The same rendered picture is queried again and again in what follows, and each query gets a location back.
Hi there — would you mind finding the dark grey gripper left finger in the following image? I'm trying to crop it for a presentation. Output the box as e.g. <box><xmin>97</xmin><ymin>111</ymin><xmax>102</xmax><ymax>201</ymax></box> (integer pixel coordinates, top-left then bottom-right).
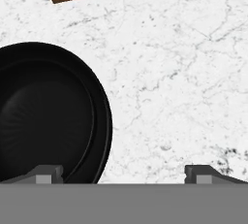
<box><xmin>0</xmin><ymin>164</ymin><xmax>65</xmax><ymax>185</ymax></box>

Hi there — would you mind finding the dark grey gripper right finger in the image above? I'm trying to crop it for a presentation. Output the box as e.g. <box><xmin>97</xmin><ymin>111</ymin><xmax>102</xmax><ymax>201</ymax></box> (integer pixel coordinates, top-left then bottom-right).
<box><xmin>184</xmin><ymin>164</ymin><xmax>248</xmax><ymax>185</ymax></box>

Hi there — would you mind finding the black bowl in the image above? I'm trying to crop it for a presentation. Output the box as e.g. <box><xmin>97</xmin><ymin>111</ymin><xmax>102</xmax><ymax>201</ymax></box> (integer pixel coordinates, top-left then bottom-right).
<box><xmin>0</xmin><ymin>41</ymin><xmax>113</xmax><ymax>184</ymax></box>

